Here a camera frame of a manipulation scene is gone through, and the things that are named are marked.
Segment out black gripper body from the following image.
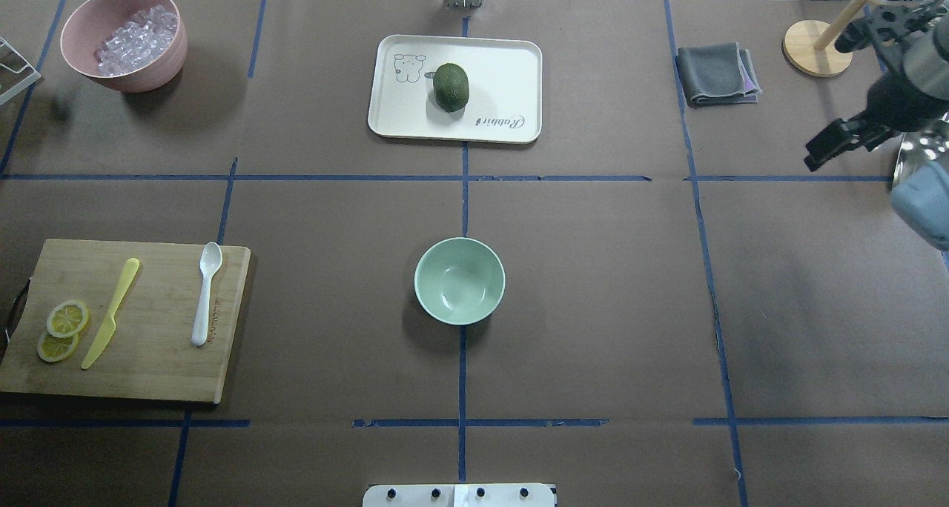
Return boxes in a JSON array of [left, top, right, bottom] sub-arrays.
[[860, 72, 948, 133]]

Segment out light green bowl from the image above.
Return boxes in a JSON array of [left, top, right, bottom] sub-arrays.
[[413, 237, 507, 327]]

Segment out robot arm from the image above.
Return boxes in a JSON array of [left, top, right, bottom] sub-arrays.
[[804, 18, 948, 251]]

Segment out white plastic spoon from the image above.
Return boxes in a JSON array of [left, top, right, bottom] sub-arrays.
[[191, 242, 223, 346]]

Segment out pink bowl with ice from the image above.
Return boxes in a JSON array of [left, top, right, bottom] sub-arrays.
[[60, 0, 188, 93]]

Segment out metal ice scoop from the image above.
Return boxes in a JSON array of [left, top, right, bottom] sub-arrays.
[[889, 119, 948, 204]]

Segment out wooden mug tree stand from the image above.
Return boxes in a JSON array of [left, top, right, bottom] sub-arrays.
[[781, 0, 869, 78]]

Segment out grey folded cloth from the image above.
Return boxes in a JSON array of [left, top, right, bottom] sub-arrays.
[[675, 43, 763, 107]]

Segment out white rabbit tray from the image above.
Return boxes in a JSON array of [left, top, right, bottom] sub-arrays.
[[367, 35, 543, 145]]

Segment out green avocado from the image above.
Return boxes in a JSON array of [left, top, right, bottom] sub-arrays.
[[431, 62, 471, 113]]

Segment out bamboo cutting board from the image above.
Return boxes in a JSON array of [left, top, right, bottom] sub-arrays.
[[1, 238, 251, 405]]

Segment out yellow plastic knife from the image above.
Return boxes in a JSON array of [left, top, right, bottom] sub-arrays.
[[80, 257, 140, 371]]

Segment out metal cup rack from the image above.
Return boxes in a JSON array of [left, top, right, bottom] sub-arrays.
[[1, 37, 42, 105]]

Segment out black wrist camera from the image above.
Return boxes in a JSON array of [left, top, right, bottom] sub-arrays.
[[833, 0, 947, 69]]

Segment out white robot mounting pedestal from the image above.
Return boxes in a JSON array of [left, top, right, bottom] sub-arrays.
[[362, 483, 558, 506]]

